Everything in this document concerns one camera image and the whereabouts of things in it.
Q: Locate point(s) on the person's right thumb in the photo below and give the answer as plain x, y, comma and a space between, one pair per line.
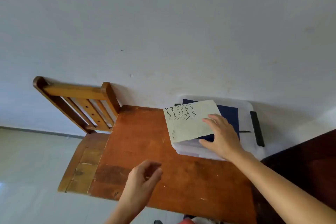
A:
207, 144

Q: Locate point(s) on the person's right hand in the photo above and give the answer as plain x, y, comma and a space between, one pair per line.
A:
225, 139

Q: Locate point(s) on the long black box latch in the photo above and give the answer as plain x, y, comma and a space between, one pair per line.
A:
257, 129

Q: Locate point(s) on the red object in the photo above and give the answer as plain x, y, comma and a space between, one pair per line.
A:
187, 221

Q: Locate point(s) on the person's right middle finger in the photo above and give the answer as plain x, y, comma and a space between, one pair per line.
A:
216, 117

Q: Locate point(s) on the dark blue book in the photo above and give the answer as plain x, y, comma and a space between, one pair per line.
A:
229, 116

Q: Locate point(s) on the person's right forearm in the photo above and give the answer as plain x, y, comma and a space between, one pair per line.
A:
278, 187

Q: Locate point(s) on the paper sheet with black squiggles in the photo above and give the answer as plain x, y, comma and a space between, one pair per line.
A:
187, 124

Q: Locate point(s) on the brown wooden chair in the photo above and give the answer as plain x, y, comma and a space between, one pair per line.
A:
86, 116

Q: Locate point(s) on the person's left thumb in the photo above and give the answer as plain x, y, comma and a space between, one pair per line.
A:
156, 176

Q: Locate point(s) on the person's left hand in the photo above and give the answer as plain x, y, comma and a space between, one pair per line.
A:
139, 187

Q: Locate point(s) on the clear plastic storage box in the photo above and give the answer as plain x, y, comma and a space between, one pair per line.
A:
246, 118

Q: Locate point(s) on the person's left forearm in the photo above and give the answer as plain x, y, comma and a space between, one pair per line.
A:
123, 213

